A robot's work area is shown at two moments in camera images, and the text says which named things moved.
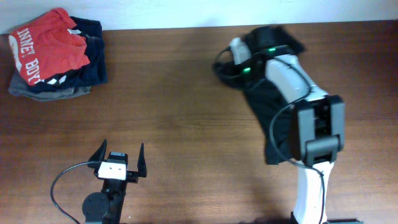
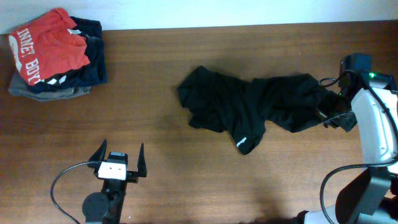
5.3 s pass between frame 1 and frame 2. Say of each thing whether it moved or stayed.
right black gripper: moved
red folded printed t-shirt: stayed
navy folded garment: stayed
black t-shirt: moved
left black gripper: stayed
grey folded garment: stayed
